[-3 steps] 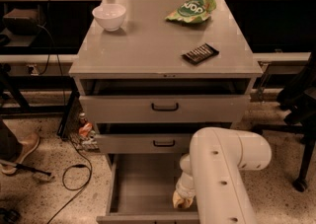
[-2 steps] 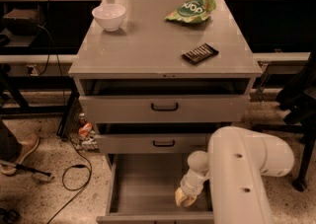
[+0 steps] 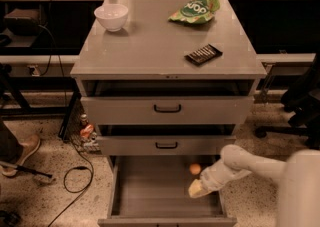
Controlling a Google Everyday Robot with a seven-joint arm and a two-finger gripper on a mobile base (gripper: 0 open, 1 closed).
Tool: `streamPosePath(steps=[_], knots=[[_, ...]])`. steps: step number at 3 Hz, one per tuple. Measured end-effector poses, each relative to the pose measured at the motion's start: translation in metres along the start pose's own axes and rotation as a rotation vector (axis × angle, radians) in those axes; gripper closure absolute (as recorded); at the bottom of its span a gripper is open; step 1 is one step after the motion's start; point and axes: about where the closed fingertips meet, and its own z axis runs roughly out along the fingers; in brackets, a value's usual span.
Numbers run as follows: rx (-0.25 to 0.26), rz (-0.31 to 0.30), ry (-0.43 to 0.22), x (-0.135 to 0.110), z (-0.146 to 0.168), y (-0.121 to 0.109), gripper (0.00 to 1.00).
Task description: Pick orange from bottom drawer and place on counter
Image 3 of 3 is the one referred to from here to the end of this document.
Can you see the grey metal drawer cabinet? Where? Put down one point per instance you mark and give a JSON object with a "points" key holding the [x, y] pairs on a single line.
{"points": [[146, 59]]}

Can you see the black box on shelf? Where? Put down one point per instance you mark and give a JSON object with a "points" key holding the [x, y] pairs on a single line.
{"points": [[24, 22]]}

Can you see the top grey drawer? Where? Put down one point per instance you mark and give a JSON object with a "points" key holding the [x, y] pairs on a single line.
{"points": [[167, 110]]}

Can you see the black office chair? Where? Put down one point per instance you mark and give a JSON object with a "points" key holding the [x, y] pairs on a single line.
{"points": [[302, 98]]}

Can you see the white bowl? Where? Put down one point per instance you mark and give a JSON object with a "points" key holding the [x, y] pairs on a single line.
{"points": [[112, 17]]}

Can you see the tan shoe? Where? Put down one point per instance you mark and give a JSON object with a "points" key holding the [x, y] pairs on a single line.
{"points": [[17, 152]]}

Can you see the green chip bag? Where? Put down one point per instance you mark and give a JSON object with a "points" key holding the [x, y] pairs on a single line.
{"points": [[196, 12]]}

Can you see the orange fruit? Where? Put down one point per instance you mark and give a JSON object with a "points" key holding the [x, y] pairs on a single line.
{"points": [[195, 169]]}

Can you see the black stick on floor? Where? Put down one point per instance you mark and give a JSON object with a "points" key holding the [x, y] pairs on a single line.
{"points": [[34, 172]]}

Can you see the black chocolate bar packet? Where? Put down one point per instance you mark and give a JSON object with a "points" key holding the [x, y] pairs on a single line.
{"points": [[203, 55]]}

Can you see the middle grey drawer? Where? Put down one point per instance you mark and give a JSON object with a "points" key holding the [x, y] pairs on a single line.
{"points": [[163, 145]]}

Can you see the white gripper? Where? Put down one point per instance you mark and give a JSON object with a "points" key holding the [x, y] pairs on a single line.
{"points": [[210, 177]]}

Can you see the wire basket with bottles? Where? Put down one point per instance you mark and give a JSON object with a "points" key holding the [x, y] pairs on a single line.
{"points": [[81, 131]]}

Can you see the grey drawer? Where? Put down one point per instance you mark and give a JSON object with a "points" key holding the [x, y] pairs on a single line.
{"points": [[167, 110], [152, 191], [163, 145]]}

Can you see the bottom grey drawer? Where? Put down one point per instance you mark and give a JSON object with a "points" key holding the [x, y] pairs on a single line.
{"points": [[152, 191]]}

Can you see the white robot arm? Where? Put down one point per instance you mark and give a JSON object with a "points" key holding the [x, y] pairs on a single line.
{"points": [[298, 180]]}

